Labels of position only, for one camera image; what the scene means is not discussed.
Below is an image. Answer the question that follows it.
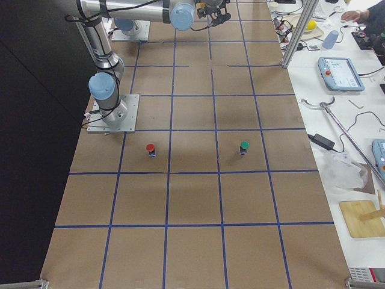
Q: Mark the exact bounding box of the beige tray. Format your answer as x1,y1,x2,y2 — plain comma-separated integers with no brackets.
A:
283,14,324,40

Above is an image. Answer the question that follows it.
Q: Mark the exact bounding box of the clear plastic bag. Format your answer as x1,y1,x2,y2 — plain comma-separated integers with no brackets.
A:
316,151,369,193

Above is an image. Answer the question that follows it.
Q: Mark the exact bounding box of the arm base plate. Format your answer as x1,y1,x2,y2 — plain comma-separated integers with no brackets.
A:
87,95,140,133
112,20,150,42

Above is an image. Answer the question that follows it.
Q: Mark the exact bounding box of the aluminium frame post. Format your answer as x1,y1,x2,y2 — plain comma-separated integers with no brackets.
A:
282,0,318,69

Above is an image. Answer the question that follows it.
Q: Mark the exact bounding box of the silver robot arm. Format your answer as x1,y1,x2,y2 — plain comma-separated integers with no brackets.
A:
114,18,141,36
56,1,231,131

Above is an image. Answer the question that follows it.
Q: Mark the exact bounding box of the red push button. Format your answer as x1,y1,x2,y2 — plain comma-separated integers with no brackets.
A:
146,143,156,158

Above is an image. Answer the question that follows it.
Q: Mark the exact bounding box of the black power adapter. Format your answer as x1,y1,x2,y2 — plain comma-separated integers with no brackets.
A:
311,134,335,151

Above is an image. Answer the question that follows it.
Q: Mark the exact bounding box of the wooden cutting board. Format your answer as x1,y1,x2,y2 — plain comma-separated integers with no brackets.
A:
339,200,384,238

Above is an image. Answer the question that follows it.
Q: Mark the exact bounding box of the person's hand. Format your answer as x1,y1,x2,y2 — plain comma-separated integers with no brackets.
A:
340,10,370,23

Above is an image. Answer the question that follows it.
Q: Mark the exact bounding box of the blue teach pendant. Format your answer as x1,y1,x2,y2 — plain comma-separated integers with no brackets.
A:
372,139,385,179
318,57,365,92

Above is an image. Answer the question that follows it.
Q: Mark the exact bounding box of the green push button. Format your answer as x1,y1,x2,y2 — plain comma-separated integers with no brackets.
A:
239,141,250,155

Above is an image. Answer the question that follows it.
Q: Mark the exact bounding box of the blue plastic cup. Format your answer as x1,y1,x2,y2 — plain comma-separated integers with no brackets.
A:
321,30,339,50

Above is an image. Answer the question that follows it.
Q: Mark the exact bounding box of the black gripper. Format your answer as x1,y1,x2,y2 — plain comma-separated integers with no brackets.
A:
197,0,231,26

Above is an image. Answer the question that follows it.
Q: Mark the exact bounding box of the metal rod with hook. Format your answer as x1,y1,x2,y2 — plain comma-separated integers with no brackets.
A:
300,96,384,185

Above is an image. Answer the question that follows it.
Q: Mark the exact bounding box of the yellow lemon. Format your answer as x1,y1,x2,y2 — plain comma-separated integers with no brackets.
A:
306,20,317,31

